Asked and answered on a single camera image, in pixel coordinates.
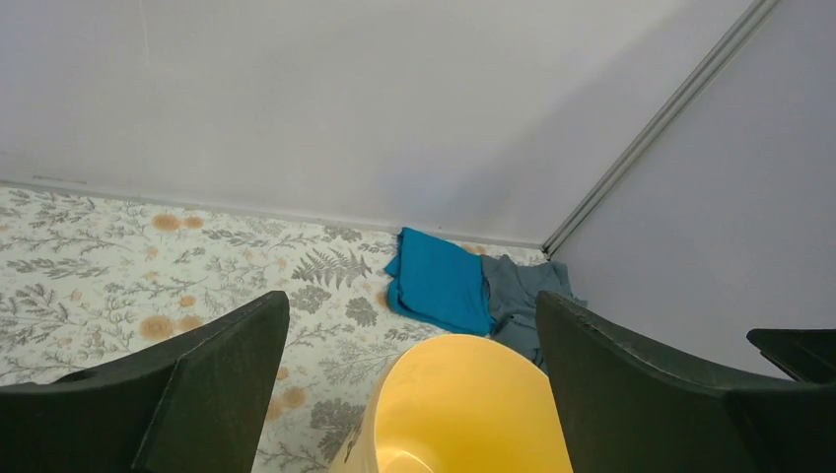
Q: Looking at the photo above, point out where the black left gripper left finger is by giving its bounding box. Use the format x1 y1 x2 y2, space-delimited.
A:
1 291 290 472

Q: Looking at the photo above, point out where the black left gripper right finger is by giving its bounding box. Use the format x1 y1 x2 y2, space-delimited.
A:
535 292 835 472

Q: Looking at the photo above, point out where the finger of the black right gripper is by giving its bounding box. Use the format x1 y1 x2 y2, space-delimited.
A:
746 328 835 383

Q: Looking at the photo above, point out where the yellow plastic trash bin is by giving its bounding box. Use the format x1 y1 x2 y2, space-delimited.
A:
329 334 573 472

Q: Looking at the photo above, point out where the grey crumpled cloth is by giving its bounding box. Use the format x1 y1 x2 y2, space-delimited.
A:
481 255 588 372

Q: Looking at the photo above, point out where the floral patterned table mat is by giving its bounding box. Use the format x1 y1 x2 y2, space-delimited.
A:
1 187 523 472

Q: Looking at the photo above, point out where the blue folded cloth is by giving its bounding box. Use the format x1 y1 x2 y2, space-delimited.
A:
384 227 494 336

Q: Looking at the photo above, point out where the aluminium corner frame post right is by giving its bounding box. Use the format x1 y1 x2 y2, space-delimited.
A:
542 0 781 258

